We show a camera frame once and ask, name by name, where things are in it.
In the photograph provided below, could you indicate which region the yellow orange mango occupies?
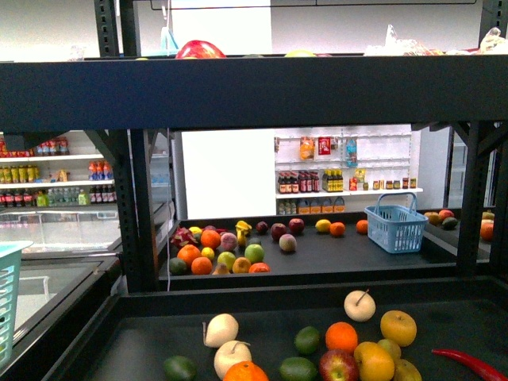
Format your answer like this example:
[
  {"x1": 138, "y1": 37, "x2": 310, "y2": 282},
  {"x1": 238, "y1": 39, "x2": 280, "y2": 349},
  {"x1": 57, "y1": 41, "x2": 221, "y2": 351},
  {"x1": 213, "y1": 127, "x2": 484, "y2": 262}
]
[{"x1": 353, "y1": 341, "x2": 395, "y2": 381}]

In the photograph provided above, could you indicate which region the green lime lower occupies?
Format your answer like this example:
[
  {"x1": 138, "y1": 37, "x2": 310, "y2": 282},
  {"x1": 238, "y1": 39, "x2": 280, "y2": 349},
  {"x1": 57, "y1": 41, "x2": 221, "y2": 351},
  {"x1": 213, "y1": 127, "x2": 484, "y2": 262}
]
[{"x1": 279, "y1": 356, "x2": 318, "y2": 381}]

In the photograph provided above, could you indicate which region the black metal shelf frame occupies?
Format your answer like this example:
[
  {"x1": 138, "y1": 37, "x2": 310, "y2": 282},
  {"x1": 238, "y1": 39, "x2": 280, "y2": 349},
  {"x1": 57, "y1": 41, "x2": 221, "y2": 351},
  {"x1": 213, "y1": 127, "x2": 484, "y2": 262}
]
[{"x1": 0, "y1": 0, "x2": 508, "y2": 381}]

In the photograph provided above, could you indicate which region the blue plastic basket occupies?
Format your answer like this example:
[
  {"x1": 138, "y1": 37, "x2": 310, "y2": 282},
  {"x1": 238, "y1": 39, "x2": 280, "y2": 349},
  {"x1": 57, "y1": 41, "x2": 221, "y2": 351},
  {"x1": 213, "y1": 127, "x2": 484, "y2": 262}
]
[{"x1": 364, "y1": 192, "x2": 429, "y2": 254}]

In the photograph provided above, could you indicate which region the light teal plastic basket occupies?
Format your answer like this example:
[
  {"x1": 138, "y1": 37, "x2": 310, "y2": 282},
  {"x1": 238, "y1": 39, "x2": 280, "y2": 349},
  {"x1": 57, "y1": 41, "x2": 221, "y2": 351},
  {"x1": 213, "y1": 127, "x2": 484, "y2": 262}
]
[{"x1": 0, "y1": 241, "x2": 33, "y2": 368}]

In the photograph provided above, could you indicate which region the red apple on top shelf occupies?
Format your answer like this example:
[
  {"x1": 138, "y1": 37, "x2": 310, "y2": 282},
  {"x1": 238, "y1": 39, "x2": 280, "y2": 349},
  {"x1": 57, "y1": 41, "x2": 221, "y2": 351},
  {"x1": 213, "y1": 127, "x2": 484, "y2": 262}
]
[{"x1": 175, "y1": 40, "x2": 226, "y2": 59}]

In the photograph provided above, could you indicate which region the green lime upper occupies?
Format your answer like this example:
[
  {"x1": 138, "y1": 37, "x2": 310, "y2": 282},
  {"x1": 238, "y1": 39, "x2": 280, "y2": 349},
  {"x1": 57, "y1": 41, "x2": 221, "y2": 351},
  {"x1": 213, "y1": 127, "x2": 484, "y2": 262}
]
[{"x1": 294, "y1": 326, "x2": 321, "y2": 355}]

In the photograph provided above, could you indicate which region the small yellow-green pear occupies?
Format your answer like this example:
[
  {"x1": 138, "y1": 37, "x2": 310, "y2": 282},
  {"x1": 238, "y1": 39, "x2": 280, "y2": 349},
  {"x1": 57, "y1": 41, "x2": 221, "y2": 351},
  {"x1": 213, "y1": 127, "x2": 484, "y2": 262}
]
[{"x1": 393, "y1": 359, "x2": 422, "y2": 381}]

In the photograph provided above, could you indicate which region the orange tangerine with bump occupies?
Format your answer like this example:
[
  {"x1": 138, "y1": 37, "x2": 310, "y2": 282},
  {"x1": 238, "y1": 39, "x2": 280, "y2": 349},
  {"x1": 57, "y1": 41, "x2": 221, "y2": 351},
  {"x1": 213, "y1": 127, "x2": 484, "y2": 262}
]
[{"x1": 223, "y1": 361, "x2": 269, "y2": 381}]

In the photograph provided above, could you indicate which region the round orange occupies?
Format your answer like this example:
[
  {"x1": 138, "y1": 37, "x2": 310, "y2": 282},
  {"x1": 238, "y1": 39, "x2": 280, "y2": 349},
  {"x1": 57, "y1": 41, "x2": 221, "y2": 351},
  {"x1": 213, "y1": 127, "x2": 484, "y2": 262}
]
[{"x1": 325, "y1": 321, "x2": 359, "y2": 355}]

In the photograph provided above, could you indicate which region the dark green avocado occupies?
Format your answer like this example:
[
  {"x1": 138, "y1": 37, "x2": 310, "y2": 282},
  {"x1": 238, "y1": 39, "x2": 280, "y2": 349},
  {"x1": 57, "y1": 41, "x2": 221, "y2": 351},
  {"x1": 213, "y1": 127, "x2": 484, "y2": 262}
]
[{"x1": 164, "y1": 356, "x2": 198, "y2": 381}]

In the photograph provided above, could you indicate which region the white pear middle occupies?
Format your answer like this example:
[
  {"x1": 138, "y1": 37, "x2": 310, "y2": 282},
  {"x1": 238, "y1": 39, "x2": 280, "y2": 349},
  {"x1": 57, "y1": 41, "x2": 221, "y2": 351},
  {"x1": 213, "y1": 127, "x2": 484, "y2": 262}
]
[{"x1": 214, "y1": 340, "x2": 252, "y2": 380}]

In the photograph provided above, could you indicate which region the golden yellow pear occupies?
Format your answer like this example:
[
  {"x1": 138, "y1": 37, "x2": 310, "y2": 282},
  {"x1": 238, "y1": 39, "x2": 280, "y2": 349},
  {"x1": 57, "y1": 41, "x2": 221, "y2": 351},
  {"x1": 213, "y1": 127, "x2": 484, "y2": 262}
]
[{"x1": 380, "y1": 310, "x2": 418, "y2": 348}]

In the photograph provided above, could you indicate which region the white pear left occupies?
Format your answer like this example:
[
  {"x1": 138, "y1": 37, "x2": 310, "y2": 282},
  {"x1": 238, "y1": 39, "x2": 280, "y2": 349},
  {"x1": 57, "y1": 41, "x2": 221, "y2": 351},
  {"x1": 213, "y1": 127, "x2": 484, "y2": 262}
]
[{"x1": 202, "y1": 314, "x2": 239, "y2": 348}]

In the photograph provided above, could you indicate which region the yellow green apple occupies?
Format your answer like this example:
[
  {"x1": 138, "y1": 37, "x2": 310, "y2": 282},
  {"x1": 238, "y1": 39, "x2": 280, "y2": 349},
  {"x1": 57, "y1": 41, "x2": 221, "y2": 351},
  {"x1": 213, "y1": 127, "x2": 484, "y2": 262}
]
[{"x1": 378, "y1": 338, "x2": 402, "y2": 361}]

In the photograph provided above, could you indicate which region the green lime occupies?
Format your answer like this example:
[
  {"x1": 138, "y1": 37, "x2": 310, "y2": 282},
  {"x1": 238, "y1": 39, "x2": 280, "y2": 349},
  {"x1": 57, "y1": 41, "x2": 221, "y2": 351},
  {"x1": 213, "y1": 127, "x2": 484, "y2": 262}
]
[
  {"x1": 279, "y1": 356, "x2": 318, "y2": 381},
  {"x1": 294, "y1": 326, "x2": 321, "y2": 355}
]

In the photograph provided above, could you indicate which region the red chili pepper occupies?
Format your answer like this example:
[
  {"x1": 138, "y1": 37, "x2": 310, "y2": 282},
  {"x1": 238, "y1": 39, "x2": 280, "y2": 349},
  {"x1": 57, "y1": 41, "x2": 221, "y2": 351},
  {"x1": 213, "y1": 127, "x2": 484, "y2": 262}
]
[{"x1": 431, "y1": 348, "x2": 507, "y2": 381}]

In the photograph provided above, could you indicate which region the white pear with stem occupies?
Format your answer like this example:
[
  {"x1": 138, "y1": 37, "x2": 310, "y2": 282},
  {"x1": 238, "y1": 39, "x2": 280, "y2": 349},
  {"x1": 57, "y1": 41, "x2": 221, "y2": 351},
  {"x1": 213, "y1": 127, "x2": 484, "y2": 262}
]
[{"x1": 344, "y1": 290, "x2": 376, "y2": 322}]

